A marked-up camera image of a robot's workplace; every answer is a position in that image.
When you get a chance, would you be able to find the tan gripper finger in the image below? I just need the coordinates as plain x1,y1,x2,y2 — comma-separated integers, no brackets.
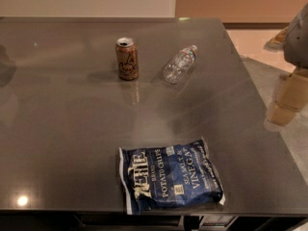
266,101,298,126
277,68,308,111

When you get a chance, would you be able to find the blue potato chip bag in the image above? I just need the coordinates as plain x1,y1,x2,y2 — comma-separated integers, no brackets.
119,139,225,215

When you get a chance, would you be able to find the clear plastic water bottle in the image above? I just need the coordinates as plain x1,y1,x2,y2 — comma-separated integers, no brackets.
163,45,198,84

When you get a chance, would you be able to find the brown soda can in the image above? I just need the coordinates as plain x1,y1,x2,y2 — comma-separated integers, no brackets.
115,37,139,81

